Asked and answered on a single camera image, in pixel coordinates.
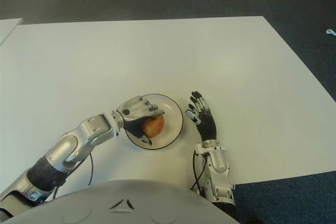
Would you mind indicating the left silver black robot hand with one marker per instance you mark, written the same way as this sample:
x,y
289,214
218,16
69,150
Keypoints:
x,y
134,110

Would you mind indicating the white grey robot torso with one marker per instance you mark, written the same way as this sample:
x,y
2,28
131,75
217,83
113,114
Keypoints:
x,y
126,205

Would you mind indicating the small white object on floor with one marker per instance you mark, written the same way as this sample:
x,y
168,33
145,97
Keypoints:
x,y
330,32

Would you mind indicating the white plate with black rim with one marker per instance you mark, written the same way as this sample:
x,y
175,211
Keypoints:
x,y
172,129

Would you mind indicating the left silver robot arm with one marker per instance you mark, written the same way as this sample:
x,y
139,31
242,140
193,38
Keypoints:
x,y
78,140

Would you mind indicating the red yellow apple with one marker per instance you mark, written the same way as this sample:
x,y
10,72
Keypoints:
x,y
155,127

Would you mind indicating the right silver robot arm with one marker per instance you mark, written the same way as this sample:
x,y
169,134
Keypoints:
x,y
219,163

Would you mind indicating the white side table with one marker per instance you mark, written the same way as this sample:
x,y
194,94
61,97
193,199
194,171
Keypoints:
x,y
8,28

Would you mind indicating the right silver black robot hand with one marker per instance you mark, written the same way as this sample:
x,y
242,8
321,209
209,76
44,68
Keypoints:
x,y
207,127

